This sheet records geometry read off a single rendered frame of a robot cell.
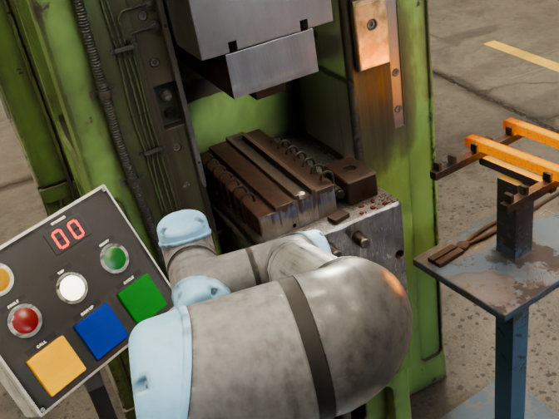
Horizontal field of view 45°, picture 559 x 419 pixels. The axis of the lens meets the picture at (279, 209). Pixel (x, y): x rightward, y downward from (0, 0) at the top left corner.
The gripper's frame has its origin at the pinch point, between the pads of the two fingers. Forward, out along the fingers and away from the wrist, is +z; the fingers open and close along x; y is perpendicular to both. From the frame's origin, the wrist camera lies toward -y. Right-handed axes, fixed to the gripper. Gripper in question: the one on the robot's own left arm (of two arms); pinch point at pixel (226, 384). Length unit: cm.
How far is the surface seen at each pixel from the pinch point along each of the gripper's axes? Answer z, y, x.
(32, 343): -12.1, -6.5, -31.1
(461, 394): 93, -70, 65
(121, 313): -7.5, -16.0, -17.5
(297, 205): -4, -48, 20
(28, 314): -16.1, -9.3, -30.8
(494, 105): 93, -282, 163
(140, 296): -8.2, -19.0, -13.9
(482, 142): -7, -54, 67
